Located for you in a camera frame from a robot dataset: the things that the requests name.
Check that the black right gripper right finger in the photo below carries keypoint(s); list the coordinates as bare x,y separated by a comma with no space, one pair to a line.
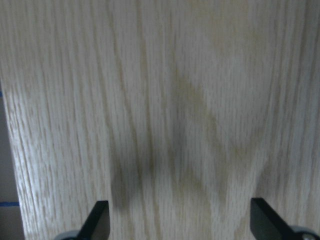
266,224

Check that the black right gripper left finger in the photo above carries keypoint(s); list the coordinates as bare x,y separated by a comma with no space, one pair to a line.
97,225

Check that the wooden drawer cabinet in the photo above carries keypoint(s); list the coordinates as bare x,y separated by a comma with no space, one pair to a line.
177,112

